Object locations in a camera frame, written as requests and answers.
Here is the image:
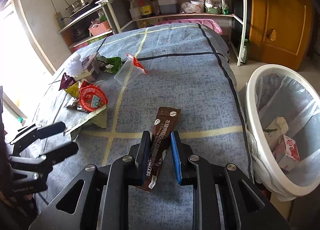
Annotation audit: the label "red round jelly cup lid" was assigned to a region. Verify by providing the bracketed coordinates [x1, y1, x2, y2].
[79, 85, 108, 112]

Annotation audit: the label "pink plastic basket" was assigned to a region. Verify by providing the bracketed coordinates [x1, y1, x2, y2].
[89, 21, 111, 36]

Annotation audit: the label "dark maroon snack wrapper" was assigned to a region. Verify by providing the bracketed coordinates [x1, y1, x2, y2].
[59, 73, 76, 90]

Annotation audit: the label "white green snack bags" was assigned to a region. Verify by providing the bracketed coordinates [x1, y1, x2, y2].
[204, 0, 230, 15]

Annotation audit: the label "green plastic bottle on floor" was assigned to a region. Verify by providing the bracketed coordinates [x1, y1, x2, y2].
[241, 39, 250, 64]

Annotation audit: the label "brown wooden door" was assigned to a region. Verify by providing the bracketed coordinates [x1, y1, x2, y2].
[249, 0, 314, 71]

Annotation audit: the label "white metal shelf rack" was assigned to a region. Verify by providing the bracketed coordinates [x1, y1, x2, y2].
[60, 0, 248, 52]

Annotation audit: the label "oil bottle yellow label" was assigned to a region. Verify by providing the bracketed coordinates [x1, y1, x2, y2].
[138, 0, 153, 18]

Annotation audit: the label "brown coffee stick sachet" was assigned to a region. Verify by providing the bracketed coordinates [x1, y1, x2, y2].
[137, 106, 181, 192]

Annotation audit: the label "white plastic tub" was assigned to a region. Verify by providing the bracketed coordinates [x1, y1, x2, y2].
[190, 0, 204, 13]

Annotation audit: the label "pink lid storage box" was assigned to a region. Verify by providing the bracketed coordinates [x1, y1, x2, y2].
[158, 19, 223, 35]

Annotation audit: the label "white round trash bin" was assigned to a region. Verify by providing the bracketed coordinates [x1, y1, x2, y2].
[245, 64, 320, 202]

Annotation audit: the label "blue grey table cloth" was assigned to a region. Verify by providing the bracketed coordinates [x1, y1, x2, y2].
[33, 24, 252, 229]

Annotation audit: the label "white power strip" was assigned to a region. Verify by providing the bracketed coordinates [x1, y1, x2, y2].
[54, 12, 65, 30]

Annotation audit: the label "crumpled white paper trash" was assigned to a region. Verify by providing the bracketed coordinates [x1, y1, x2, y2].
[263, 117, 289, 150]

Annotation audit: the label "green crumpled wrapper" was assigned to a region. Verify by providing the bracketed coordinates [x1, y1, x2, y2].
[95, 56, 122, 75]

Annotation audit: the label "clear bag red seal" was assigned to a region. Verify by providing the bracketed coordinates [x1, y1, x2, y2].
[114, 53, 148, 86]

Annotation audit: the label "red white tissue pack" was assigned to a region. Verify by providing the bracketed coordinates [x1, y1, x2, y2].
[272, 135, 300, 173]

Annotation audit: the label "white jug dark liquid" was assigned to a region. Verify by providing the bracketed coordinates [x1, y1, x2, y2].
[158, 0, 178, 15]

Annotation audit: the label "beige paper bag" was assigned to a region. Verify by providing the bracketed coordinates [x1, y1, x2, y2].
[63, 105, 107, 141]

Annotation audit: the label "translucent white bin liner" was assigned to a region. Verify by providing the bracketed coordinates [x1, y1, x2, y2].
[247, 71, 320, 202]

